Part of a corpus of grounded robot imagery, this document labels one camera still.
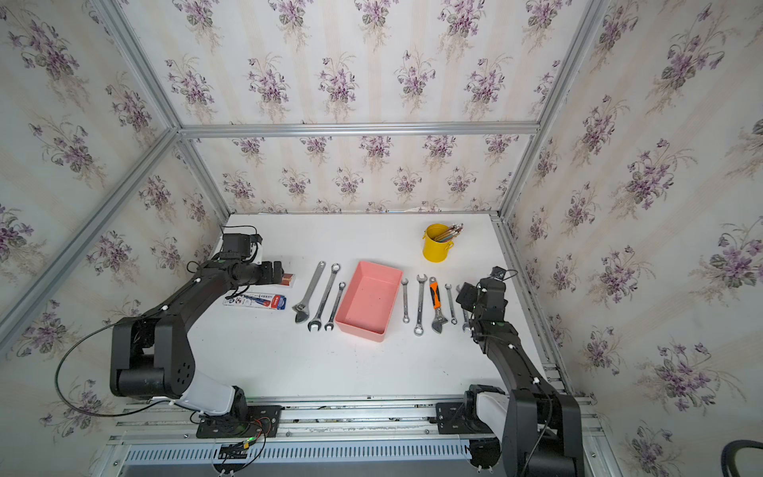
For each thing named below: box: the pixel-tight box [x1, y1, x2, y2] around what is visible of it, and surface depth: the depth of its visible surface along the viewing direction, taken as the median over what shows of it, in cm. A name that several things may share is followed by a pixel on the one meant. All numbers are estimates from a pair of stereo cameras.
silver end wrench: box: [401, 278, 411, 325], surface depth 97 cm
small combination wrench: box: [323, 281, 347, 331], surface depth 94 cm
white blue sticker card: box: [222, 293, 288, 312], surface depth 95 cm
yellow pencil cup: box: [422, 222, 455, 264], surface depth 104 cm
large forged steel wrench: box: [292, 260, 327, 324], surface depth 95 cm
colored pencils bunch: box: [433, 222, 464, 243], surface depth 95 cm
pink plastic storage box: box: [335, 260, 404, 343], surface depth 95 cm
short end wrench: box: [413, 274, 429, 337], surface depth 95 cm
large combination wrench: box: [306, 262, 341, 333], surface depth 97 cm
